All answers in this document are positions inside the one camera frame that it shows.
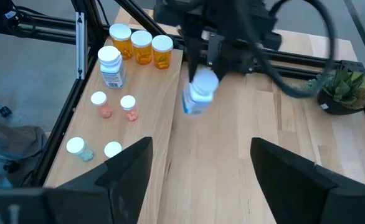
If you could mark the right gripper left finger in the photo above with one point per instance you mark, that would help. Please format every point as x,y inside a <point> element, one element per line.
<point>129,180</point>

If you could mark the black metal table frame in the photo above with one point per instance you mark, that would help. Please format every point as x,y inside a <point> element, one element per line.
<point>294,57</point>

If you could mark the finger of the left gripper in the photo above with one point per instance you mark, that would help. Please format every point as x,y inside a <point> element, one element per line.
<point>223,67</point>
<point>194,53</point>

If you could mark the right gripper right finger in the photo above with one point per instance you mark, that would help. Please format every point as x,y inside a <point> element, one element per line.
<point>282,180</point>

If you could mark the succulent plant black pot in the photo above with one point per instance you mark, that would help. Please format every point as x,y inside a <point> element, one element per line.
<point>346,90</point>

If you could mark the silver aluminium extrusion post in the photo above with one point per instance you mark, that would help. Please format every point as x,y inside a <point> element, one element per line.
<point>80,43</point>

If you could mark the black frame crossbar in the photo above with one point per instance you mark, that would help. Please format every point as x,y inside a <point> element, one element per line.
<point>51,35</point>

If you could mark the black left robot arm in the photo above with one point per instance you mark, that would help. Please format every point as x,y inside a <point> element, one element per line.
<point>238,59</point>

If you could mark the orange medicine bottle white cap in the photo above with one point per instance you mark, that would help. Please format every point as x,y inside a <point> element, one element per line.
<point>162,53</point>
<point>121,42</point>
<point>142,48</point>

